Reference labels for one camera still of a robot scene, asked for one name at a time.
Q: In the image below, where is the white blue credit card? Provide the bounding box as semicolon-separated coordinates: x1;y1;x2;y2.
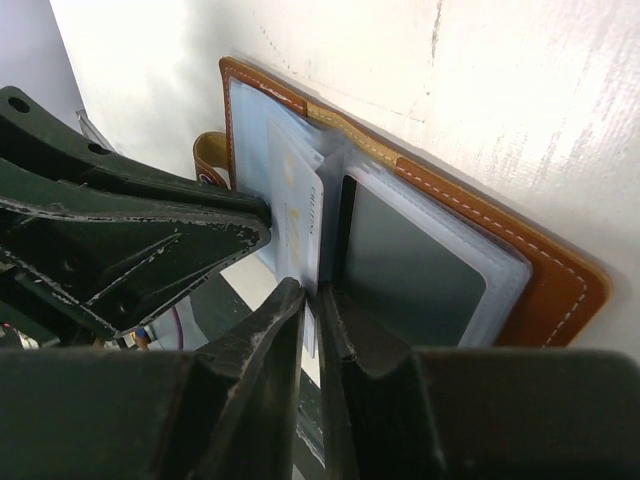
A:
254;117;326;361

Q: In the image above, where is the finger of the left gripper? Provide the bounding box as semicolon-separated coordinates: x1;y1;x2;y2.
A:
1;86;270;227
0;159;274;341

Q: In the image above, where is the dark card in sleeve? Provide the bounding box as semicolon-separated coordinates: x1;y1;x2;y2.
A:
334;176;486;346

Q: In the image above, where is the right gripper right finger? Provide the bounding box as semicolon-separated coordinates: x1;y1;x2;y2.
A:
315;284;639;479

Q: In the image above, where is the brown leather card holder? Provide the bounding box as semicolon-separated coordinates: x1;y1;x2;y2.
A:
193;57;612;347

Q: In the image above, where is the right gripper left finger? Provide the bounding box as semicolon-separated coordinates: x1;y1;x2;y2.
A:
1;278;305;479

